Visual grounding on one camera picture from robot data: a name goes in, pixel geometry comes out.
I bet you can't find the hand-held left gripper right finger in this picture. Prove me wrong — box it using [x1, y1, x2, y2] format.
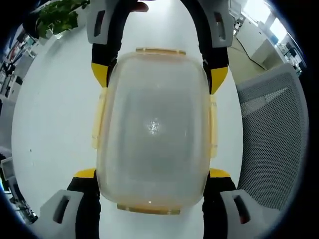
[202, 168, 261, 239]

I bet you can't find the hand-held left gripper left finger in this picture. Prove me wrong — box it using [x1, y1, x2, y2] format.
[39, 168, 102, 239]

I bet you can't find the clear plastic food container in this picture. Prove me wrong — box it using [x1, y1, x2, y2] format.
[90, 47, 218, 216]

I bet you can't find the person's right hand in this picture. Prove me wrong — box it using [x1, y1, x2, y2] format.
[136, 1, 150, 12]

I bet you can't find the white cabinet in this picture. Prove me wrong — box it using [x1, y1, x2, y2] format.
[250, 18, 284, 68]

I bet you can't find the green potted plant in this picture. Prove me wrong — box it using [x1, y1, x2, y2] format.
[34, 0, 91, 39]

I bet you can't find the grey mesh office chair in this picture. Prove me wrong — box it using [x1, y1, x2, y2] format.
[235, 63, 311, 216]

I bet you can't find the cluttered shelf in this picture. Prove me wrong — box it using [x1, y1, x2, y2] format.
[0, 32, 40, 98]

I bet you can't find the black floor cable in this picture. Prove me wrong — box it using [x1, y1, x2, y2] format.
[234, 37, 275, 72]

